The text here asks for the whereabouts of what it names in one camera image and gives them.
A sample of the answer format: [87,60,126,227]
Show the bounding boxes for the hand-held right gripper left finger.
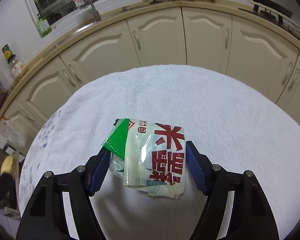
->
[16,148,113,240]

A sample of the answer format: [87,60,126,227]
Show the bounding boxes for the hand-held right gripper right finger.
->
[185,140,280,240]

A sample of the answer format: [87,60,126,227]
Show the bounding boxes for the green foil wrapper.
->
[101,118,130,179]

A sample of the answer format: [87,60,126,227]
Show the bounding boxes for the green white snack wrapper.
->
[124,118,185,198]

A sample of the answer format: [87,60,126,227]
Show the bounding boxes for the white floral fleece blanket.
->
[19,64,300,240]

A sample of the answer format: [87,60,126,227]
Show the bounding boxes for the yellow rounded item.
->
[0,155,17,174]

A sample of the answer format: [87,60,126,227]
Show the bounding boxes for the hanging clear plastic bag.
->
[2,120,28,147]

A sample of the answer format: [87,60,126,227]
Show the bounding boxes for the cream lower cabinets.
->
[0,6,300,155]

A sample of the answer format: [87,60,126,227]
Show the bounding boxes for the dark sauce bottle yellow label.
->
[2,44,13,60]

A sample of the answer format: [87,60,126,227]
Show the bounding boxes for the green bottle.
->
[36,14,52,38]

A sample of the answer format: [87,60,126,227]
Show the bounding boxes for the beige kitchen countertop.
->
[0,0,300,130]

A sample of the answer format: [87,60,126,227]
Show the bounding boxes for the black gas cooktop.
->
[239,6,300,43]

